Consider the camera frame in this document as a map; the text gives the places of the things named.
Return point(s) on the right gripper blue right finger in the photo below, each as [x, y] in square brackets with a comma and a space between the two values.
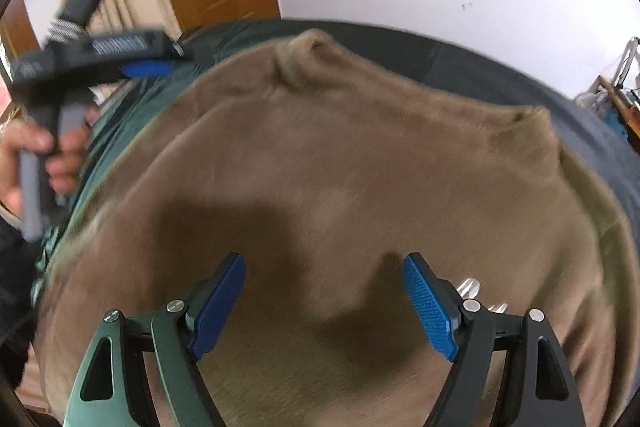
[536, 389]

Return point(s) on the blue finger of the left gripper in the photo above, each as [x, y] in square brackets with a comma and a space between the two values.
[147, 69]

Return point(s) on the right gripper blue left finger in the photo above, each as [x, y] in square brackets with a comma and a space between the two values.
[112, 388]

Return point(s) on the brown fleece garment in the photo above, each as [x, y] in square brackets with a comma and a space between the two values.
[367, 367]

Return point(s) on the person's left hand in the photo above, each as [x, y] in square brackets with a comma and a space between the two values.
[65, 156]

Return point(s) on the dark bed sheet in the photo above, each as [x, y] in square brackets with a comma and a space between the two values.
[475, 66]

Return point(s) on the wooden desk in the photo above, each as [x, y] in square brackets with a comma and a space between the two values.
[615, 109]

